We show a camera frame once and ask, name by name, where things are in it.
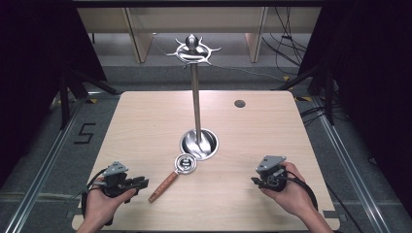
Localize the light wooden desk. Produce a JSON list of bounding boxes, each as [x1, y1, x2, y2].
[[77, 7, 323, 64]]

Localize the person's right hand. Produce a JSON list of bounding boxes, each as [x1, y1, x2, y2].
[[260, 161, 317, 218]]

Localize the person's left hand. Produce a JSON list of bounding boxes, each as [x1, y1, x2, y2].
[[84, 177, 137, 224]]

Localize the black metal stand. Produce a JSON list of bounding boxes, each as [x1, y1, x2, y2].
[[57, 68, 121, 131], [271, 63, 336, 126]]

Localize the steel utensil stand with hooks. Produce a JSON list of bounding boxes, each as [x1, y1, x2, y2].
[[165, 33, 223, 161]]

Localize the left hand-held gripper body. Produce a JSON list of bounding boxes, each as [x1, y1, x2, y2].
[[101, 160, 140, 199]]

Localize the dark curtain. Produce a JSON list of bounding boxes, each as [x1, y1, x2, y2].
[[0, 0, 109, 190], [296, 0, 412, 208]]

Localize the aluminium floor rail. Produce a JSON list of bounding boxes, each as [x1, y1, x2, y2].
[[2, 96, 86, 233], [310, 96, 387, 233]]

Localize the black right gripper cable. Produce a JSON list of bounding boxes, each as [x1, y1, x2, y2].
[[281, 170, 320, 212]]

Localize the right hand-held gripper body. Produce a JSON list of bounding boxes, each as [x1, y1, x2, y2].
[[255, 155, 289, 193]]

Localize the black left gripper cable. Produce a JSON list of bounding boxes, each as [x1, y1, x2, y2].
[[80, 167, 115, 227]]

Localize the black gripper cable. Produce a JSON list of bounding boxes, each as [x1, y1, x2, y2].
[[80, 167, 115, 227], [281, 170, 320, 212]]

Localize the bundle of black floor cables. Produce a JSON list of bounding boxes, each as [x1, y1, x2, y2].
[[261, 7, 309, 78]]

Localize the thin white floor cable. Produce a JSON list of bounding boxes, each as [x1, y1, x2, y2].
[[207, 62, 287, 83]]

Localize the steel strainer spoon wooden handle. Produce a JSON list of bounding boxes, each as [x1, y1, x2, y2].
[[148, 152, 198, 204]]

